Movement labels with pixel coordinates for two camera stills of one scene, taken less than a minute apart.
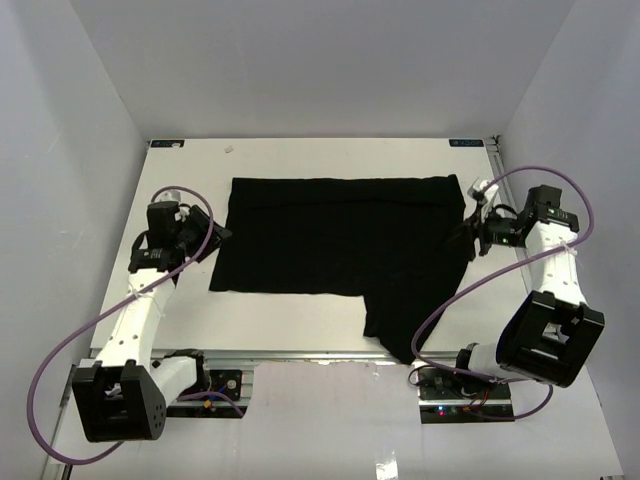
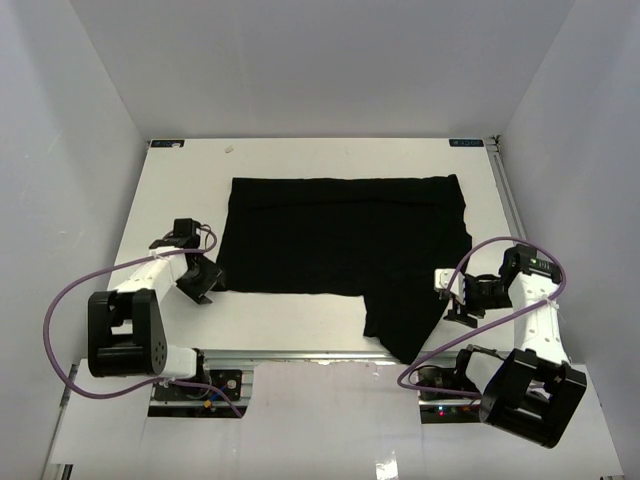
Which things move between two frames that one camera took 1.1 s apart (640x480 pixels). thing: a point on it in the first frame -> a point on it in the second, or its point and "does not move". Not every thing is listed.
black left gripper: x=206 y=230 -> x=201 y=282
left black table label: x=167 y=143 does not move
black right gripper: x=481 y=235 -> x=463 y=310
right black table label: x=466 y=143 does not move
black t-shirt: x=401 y=242 does not move
